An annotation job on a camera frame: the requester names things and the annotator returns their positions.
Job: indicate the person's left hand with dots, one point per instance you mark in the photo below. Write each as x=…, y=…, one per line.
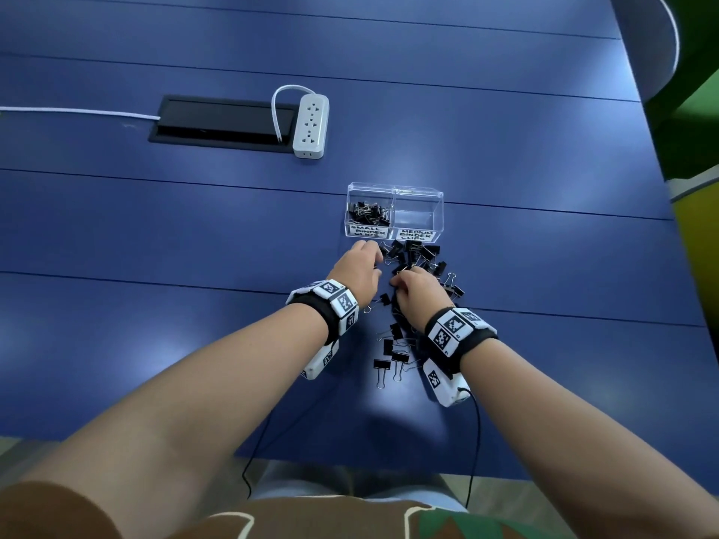
x=355, y=272

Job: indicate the person's right hand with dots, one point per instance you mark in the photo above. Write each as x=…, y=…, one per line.
x=422, y=297

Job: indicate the person's left fingers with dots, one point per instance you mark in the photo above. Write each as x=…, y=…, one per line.
x=373, y=253

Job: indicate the person's right fingers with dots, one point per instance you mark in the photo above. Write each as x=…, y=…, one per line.
x=401, y=281

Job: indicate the person's right forearm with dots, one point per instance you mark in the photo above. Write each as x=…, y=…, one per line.
x=567, y=443

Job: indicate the person's left forearm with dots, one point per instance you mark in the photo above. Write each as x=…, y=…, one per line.
x=185, y=409

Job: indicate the pile of black binder clips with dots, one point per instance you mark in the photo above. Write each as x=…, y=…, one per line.
x=413, y=258

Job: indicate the heap of small binder clips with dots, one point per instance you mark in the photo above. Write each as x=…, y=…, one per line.
x=369, y=213

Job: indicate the clear two-compartment plastic box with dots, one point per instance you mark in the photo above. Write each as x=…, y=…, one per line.
x=418, y=210

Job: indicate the left marker-patterned wrist band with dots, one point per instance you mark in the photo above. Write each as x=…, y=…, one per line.
x=331, y=303

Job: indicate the marker-patterned wrist band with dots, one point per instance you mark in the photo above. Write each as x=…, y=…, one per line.
x=455, y=333
x=331, y=303

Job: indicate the right marker-patterned wrist band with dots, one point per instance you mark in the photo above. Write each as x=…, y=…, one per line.
x=455, y=333

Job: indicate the white power strip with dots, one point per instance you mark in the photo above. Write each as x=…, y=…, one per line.
x=310, y=126

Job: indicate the light blue shorts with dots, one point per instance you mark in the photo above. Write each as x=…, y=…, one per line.
x=348, y=479

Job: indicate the brown patterned shirt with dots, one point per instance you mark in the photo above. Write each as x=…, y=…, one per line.
x=348, y=519

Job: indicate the green and yellow cabinet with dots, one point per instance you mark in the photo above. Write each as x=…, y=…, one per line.
x=694, y=162

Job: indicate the grey chair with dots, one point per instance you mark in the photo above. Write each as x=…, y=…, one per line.
x=646, y=39

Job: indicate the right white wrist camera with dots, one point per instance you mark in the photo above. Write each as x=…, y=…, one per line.
x=444, y=384

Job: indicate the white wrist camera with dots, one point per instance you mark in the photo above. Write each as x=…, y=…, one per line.
x=321, y=360
x=444, y=384

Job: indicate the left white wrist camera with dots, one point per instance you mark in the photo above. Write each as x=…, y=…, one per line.
x=321, y=360

